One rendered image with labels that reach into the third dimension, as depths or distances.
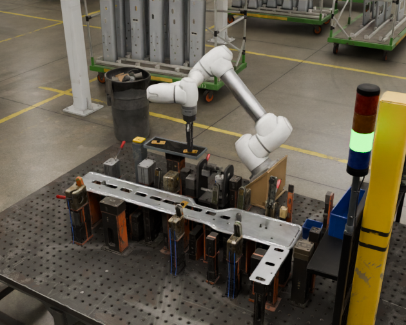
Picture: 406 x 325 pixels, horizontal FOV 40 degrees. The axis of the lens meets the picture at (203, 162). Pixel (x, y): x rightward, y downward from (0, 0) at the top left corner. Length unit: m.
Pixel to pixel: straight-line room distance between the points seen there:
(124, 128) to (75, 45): 1.25
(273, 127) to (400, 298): 1.28
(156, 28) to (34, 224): 4.44
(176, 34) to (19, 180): 2.98
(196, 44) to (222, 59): 3.71
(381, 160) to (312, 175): 3.55
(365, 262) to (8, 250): 2.10
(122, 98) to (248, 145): 2.52
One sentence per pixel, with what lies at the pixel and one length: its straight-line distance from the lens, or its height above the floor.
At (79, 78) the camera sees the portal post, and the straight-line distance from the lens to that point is 6.85.
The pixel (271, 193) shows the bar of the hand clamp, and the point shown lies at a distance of 2.99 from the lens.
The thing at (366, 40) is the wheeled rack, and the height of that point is 0.28.
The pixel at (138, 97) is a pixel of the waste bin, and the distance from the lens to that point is 5.88.
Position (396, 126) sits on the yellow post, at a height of 1.92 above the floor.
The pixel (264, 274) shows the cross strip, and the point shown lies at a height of 1.00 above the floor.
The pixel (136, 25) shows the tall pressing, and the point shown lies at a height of 0.77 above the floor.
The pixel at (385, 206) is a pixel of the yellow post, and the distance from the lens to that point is 2.04.
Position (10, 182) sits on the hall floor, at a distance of 5.65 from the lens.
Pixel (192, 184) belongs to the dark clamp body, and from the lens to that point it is 3.20.
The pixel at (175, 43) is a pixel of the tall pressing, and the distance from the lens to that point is 7.48.
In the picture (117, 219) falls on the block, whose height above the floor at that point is 0.94.
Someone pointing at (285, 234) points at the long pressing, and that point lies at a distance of 2.89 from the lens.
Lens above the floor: 2.67
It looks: 28 degrees down
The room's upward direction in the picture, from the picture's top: 1 degrees counter-clockwise
